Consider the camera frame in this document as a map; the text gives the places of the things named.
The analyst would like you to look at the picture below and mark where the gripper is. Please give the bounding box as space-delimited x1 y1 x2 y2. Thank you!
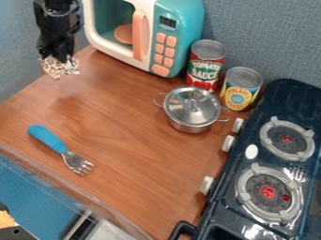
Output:
32 8 84 64

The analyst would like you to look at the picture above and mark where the spotted beige toy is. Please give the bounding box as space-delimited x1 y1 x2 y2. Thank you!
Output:
38 54 82 81

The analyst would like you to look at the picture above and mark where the toy microwave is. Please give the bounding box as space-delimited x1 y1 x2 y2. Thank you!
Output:
80 0 207 79

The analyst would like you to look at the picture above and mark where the silver lid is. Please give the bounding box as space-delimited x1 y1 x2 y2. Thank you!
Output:
161 86 223 127

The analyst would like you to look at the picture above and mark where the red can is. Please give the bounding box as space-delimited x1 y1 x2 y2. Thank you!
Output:
184 38 229 94

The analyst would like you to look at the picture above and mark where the silver pot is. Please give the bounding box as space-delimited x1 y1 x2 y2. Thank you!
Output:
152 86 233 135

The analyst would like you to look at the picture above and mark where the yellow can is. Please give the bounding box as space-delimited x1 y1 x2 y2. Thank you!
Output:
218 66 265 113

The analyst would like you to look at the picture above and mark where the toy stove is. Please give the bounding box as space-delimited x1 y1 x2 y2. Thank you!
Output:
168 78 321 240

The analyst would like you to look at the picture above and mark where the blue handled fork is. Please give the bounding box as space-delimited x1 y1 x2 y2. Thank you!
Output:
26 124 97 175

